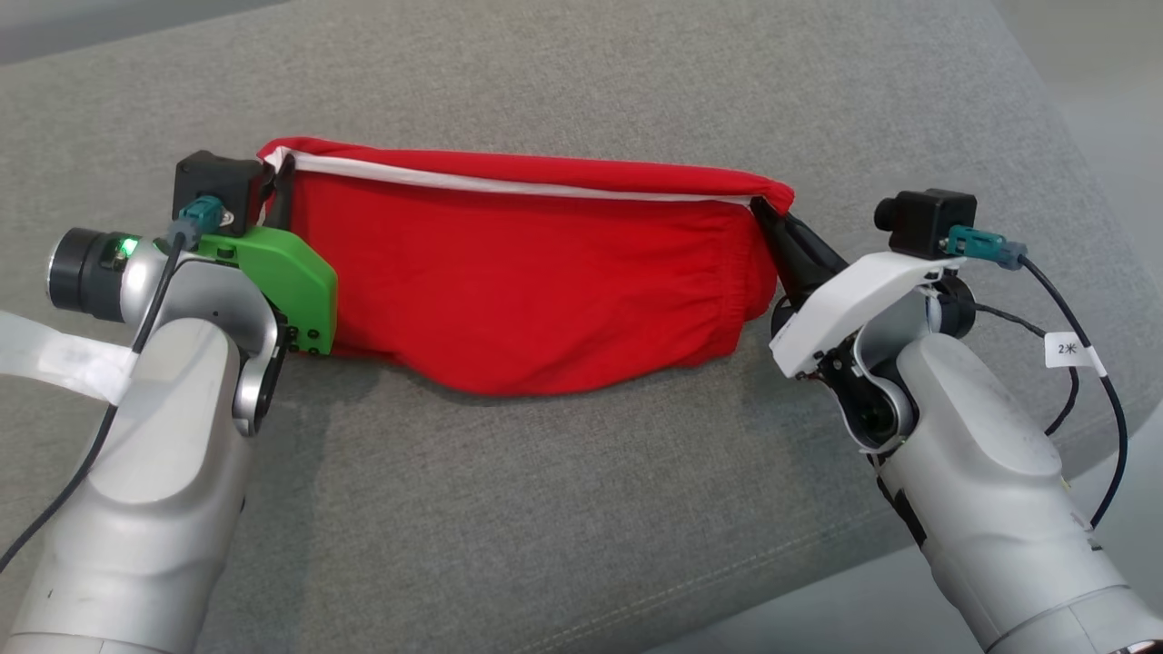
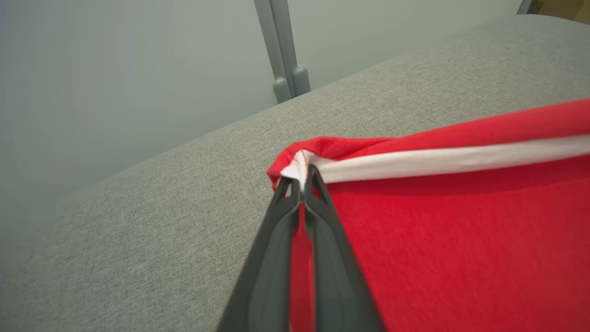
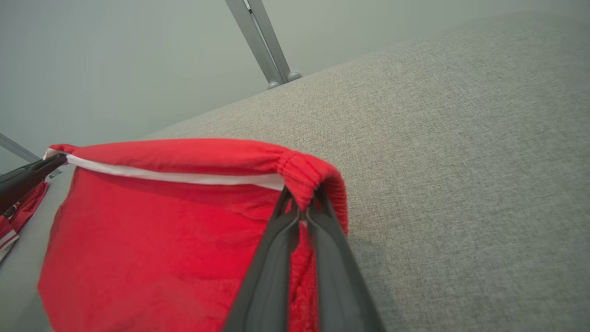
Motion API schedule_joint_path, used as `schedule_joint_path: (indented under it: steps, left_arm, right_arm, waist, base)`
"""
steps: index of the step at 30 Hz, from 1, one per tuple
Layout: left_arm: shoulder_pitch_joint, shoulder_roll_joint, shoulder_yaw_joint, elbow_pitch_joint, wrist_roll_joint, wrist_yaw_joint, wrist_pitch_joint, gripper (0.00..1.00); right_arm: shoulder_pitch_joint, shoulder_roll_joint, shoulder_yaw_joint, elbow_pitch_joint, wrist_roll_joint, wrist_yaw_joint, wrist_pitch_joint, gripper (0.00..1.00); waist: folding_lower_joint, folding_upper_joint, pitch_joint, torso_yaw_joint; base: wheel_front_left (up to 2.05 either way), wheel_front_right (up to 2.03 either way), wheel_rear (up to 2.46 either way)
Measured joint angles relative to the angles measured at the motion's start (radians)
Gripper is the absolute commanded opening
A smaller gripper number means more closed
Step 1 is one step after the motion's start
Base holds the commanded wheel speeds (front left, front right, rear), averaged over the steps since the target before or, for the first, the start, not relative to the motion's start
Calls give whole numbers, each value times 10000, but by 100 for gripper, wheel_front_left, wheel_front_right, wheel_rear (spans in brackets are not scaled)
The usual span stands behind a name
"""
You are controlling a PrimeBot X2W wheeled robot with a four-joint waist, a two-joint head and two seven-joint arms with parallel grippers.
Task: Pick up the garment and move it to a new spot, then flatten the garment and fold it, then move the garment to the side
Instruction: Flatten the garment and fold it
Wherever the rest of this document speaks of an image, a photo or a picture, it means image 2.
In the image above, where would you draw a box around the grey fabric sofa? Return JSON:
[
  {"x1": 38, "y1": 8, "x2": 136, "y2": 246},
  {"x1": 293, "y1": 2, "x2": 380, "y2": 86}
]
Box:
[{"x1": 0, "y1": 14, "x2": 590, "y2": 332}]

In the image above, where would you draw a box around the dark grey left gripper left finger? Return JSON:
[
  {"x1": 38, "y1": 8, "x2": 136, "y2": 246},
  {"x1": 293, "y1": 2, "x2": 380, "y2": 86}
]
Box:
[{"x1": 217, "y1": 176, "x2": 303, "y2": 332}]

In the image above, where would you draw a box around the grey twin metal post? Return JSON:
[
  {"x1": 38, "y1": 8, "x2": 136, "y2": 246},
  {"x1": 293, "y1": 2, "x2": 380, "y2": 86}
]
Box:
[{"x1": 254, "y1": 0, "x2": 312, "y2": 104}]

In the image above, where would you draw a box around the red basketball jersey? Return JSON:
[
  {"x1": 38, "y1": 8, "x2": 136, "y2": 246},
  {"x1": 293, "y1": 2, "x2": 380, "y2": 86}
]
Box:
[{"x1": 266, "y1": 98, "x2": 590, "y2": 332}]

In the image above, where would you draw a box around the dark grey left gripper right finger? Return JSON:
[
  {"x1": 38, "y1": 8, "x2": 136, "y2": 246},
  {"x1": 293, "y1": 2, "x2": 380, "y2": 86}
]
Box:
[{"x1": 302, "y1": 165, "x2": 386, "y2": 332}]

